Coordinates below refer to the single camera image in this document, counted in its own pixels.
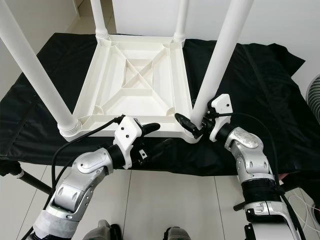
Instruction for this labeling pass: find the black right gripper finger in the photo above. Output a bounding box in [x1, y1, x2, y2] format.
[174, 112, 201, 137]

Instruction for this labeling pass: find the white plastic children table top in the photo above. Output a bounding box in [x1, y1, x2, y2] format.
[65, 34, 201, 145]

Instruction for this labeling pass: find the white plastic table leg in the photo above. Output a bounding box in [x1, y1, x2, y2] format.
[190, 0, 254, 123]
[0, 0, 81, 137]
[90, 0, 111, 40]
[172, 0, 191, 43]

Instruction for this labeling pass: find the black tablecloth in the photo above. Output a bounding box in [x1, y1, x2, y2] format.
[0, 32, 320, 177]

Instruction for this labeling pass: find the grey robot left foot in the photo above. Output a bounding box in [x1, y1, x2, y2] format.
[85, 220, 123, 240]

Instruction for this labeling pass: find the white electric fan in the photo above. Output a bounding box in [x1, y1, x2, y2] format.
[305, 74, 320, 123]

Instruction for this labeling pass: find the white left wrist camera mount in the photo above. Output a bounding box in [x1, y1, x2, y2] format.
[112, 116, 143, 169]

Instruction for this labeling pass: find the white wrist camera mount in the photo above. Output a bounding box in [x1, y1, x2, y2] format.
[207, 93, 233, 143]
[112, 116, 143, 169]

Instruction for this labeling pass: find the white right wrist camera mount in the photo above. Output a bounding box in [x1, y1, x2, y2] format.
[207, 93, 233, 143]

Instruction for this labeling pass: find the white floor cable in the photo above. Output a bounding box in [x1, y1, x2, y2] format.
[287, 192, 320, 236]

